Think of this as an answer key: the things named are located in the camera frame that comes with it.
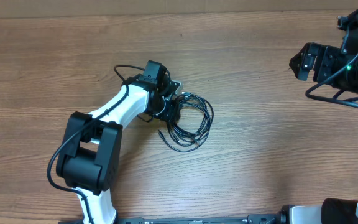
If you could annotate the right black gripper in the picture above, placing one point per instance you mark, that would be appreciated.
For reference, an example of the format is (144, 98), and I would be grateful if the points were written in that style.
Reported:
(324, 60)

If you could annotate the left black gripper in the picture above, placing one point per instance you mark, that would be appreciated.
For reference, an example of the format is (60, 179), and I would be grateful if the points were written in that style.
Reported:
(173, 108)

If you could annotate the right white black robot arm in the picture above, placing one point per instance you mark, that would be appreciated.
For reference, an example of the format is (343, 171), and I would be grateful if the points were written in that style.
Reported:
(336, 77)

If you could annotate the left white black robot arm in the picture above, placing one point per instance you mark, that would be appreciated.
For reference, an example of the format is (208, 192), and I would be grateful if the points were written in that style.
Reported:
(87, 161)

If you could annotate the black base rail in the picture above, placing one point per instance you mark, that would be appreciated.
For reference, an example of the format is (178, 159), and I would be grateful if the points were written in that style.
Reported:
(250, 219)

